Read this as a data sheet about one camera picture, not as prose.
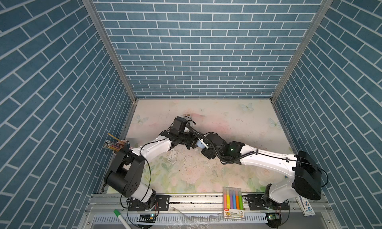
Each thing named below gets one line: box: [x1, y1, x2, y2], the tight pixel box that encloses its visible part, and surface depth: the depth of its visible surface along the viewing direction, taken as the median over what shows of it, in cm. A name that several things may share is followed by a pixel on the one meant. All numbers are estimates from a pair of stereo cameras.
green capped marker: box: [113, 209, 132, 229], surface depth 71 cm
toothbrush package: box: [294, 195, 316, 217], surface depth 73 cm
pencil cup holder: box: [102, 132, 131, 152], surface depth 80 cm
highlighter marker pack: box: [222, 186, 246, 221], surface depth 75 cm
